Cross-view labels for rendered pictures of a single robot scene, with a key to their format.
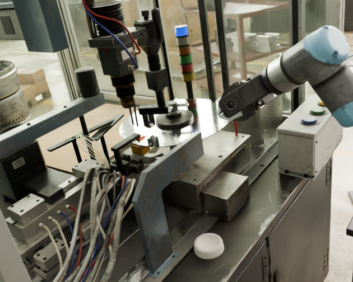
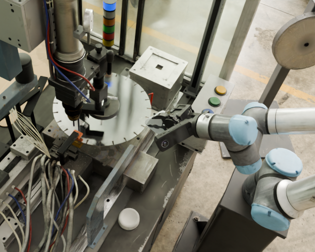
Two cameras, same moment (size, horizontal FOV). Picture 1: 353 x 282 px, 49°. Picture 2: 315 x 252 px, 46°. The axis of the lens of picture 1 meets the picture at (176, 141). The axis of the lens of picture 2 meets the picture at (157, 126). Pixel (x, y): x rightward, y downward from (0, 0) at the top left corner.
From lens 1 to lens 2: 0.59 m
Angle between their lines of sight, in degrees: 31
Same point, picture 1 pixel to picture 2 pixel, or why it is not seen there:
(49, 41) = (6, 72)
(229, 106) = (163, 145)
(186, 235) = (111, 207)
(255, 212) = (160, 185)
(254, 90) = (183, 133)
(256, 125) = (164, 97)
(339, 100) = (242, 162)
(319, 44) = (240, 135)
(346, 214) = not seen: hidden behind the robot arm
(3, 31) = not seen: outside the picture
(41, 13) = (1, 52)
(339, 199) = not seen: hidden behind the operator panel
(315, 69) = (232, 144)
